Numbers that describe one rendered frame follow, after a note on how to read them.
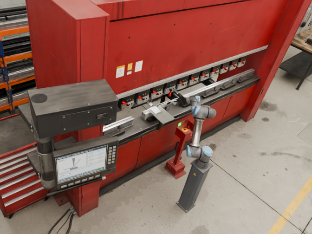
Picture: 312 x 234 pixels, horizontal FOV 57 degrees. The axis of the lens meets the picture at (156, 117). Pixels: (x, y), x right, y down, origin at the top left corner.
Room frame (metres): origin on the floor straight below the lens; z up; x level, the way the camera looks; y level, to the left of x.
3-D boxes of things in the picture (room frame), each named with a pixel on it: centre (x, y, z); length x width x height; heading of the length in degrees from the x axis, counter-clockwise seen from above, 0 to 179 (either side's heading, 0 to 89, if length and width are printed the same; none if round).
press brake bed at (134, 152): (3.11, -0.42, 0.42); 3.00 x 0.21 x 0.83; 138
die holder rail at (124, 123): (2.26, 0.42, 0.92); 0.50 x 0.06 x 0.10; 138
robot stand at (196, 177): (2.15, -0.59, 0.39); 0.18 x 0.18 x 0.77; 52
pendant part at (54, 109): (1.38, 0.52, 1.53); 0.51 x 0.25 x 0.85; 126
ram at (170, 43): (3.14, -0.38, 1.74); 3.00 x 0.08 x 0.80; 138
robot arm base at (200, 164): (2.15, -0.59, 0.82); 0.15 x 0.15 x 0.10
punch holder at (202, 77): (3.23, -0.47, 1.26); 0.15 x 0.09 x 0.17; 138
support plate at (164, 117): (2.56, -0.06, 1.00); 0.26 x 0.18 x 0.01; 48
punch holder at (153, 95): (2.64, 0.07, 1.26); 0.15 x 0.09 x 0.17; 138
